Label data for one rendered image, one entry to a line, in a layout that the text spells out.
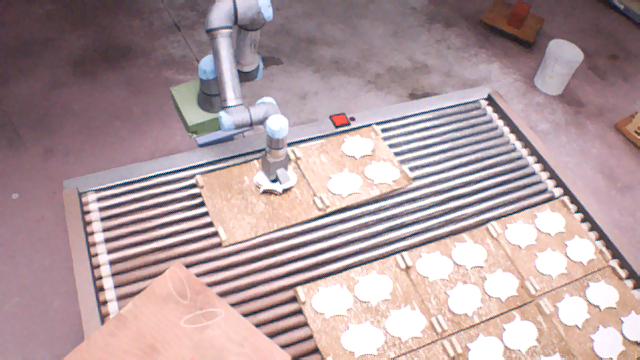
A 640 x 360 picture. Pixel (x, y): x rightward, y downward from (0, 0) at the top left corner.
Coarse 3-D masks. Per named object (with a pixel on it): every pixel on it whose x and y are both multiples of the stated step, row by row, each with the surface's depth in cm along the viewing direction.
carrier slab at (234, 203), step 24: (240, 168) 214; (216, 192) 205; (240, 192) 207; (288, 192) 209; (216, 216) 198; (240, 216) 199; (264, 216) 201; (288, 216) 202; (312, 216) 203; (240, 240) 193
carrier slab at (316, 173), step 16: (368, 128) 237; (320, 144) 227; (336, 144) 228; (384, 144) 231; (304, 160) 221; (320, 160) 222; (336, 160) 223; (352, 160) 223; (368, 160) 224; (384, 160) 225; (304, 176) 216; (320, 176) 216; (400, 176) 221; (320, 192) 211; (368, 192) 213; (384, 192) 215; (336, 208) 207
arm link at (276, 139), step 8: (272, 120) 183; (280, 120) 183; (264, 128) 187; (272, 128) 181; (280, 128) 181; (288, 128) 186; (272, 136) 183; (280, 136) 184; (272, 144) 187; (280, 144) 187
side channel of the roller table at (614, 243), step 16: (496, 96) 259; (496, 112) 259; (512, 112) 253; (512, 128) 251; (528, 128) 247; (528, 144) 243; (544, 160) 235; (560, 176) 229; (576, 192) 224; (592, 208) 219; (592, 224) 216; (608, 224) 214; (608, 240) 210; (624, 256) 204
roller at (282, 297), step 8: (552, 200) 224; (568, 200) 225; (464, 232) 208; (440, 240) 204; (416, 248) 201; (368, 264) 194; (272, 296) 182; (280, 296) 182; (288, 296) 182; (240, 304) 179; (248, 304) 179; (256, 304) 179; (264, 304) 180; (272, 304) 181; (280, 304) 183; (240, 312) 177; (248, 312) 178; (256, 312) 180
